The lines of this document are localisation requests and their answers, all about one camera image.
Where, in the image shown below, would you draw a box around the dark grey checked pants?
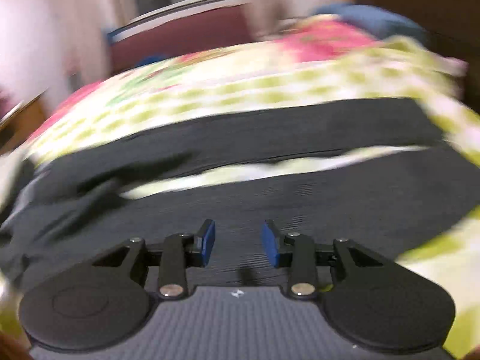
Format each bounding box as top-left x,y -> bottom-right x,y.
1,98 -> 479,290

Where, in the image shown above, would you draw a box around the green white checkered bedsheet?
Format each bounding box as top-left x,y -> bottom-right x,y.
1,37 -> 479,359

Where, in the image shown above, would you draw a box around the pink floral blanket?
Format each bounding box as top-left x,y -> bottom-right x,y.
277,18 -> 377,63

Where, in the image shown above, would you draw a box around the wooden desk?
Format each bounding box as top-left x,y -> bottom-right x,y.
0,93 -> 47,155

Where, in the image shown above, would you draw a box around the blue pillow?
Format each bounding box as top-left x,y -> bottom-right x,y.
312,2 -> 428,45

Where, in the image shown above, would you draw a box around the beige curtain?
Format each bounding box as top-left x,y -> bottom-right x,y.
55,0 -> 137,85

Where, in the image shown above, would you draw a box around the wooden headboard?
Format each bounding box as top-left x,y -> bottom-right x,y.
356,0 -> 479,111

